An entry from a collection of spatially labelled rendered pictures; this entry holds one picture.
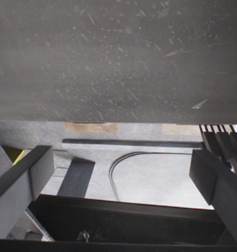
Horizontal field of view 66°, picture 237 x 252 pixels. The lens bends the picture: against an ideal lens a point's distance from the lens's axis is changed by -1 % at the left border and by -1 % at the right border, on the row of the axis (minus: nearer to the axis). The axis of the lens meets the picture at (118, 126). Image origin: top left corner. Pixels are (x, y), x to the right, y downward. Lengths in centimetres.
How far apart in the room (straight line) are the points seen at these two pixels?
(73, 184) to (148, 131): 61
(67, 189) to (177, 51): 119
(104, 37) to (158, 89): 7
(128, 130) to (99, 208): 45
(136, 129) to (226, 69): 92
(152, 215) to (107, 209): 21
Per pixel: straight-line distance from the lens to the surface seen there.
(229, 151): 67
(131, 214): 94
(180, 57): 18
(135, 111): 21
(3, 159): 75
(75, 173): 136
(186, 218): 94
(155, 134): 110
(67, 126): 119
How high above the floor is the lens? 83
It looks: 50 degrees down
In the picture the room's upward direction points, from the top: 166 degrees counter-clockwise
